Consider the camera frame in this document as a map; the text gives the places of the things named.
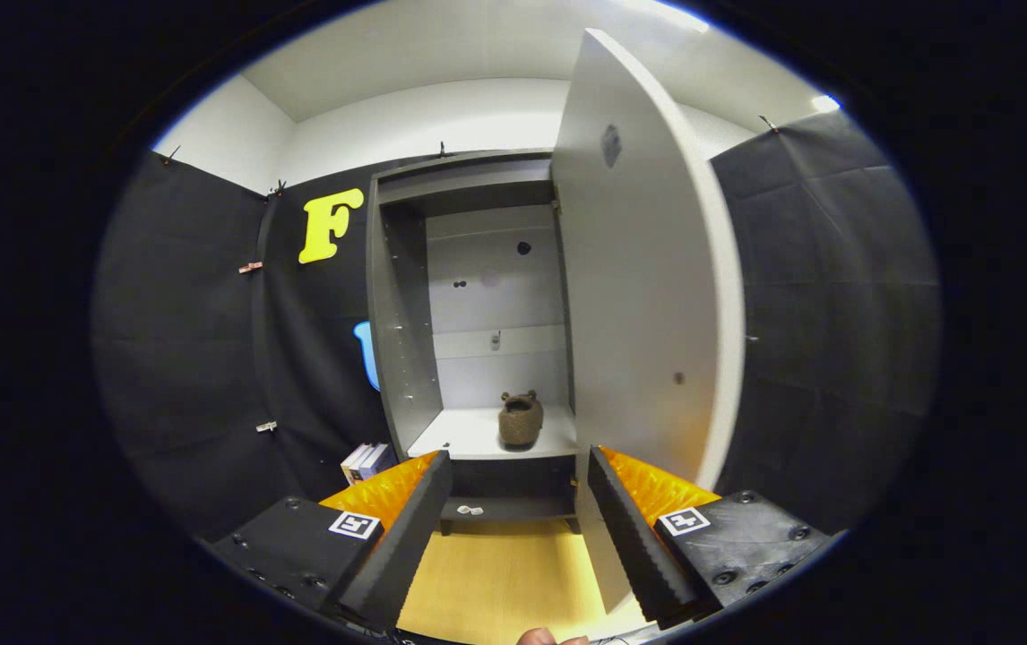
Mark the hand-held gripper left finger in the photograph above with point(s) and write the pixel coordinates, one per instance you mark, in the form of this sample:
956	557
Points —
406	537

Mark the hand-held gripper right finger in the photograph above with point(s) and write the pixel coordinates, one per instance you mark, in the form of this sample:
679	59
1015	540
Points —
634	537

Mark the brown fuzzy shoe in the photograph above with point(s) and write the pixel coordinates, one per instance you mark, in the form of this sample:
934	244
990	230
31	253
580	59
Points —
521	421

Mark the dark grey shoe cabinet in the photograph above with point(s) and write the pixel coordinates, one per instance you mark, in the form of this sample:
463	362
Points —
401	313

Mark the blue book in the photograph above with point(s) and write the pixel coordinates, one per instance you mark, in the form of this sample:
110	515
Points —
379	459

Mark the silver clip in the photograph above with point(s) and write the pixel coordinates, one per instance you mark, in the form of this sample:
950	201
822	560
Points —
266	426

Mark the black backdrop cloth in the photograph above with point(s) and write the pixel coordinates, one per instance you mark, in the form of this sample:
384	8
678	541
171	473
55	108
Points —
836	313

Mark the pink clip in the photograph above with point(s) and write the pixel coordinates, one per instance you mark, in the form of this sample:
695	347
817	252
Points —
251	267

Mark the small ceiling light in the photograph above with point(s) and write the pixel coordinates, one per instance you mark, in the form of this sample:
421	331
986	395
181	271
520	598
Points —
825	103

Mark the long ceiling light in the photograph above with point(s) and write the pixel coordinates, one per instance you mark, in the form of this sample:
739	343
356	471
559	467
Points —
679	15

